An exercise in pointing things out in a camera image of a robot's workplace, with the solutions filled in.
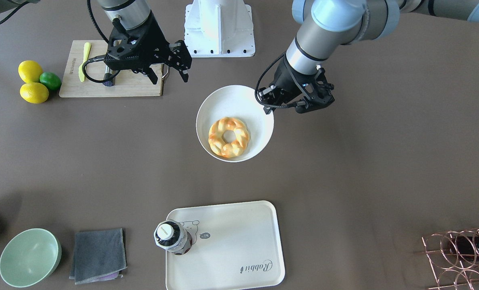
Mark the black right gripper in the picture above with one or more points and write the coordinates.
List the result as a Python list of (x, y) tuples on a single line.
[(157, 35)]

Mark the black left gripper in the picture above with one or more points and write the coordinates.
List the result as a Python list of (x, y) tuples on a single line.
[(288, 79)]

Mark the white round plate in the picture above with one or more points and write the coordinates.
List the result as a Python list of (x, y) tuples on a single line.
[(235, 101)]

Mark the glazed twisted donut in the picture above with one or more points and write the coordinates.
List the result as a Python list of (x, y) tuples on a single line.
[(228, 137)]

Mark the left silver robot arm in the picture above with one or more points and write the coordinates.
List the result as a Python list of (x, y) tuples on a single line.
[(327, 24)]

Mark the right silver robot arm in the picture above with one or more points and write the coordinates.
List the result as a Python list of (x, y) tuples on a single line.
[(132, 13)]

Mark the dark drink bottle on tray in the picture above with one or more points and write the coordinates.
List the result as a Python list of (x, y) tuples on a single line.
[(173, 237)]

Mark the cream rectangular tray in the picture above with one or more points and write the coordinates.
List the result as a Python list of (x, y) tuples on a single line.
[(235, 246)]

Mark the wooden cutting board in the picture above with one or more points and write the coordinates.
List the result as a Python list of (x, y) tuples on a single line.
[(126, 84)]

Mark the steel muddler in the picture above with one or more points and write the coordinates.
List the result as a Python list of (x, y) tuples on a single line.
[(109, 82)]

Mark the yellow plastic knife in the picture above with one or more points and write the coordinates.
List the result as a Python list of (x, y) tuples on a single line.
[(86, 52)]

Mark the green lime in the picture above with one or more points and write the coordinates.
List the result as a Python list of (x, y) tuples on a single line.
[(50, 80)]

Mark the yellow lemon lower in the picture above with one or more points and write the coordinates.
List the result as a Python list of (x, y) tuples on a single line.
[(35, 93)]

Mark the yellow lemon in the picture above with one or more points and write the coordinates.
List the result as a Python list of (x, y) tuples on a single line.
[(35, 93), (30, 71)]

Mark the yellow lemon upper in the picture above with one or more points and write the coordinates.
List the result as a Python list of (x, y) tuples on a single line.
[(30, 71)]

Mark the grey folded cloth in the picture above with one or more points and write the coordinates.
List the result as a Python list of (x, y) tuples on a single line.
[(98, 256)]

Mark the green bowl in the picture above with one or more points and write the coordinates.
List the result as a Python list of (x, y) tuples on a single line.
[(29, 257)]

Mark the bottle in copper rack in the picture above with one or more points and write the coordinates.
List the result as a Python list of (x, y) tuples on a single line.
[(468, 247)]

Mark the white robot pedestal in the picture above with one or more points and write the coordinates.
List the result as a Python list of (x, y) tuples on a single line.
[(219, 29)]

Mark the copper wire bottle rack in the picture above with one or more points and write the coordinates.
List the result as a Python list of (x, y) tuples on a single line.
[(450, 270)]

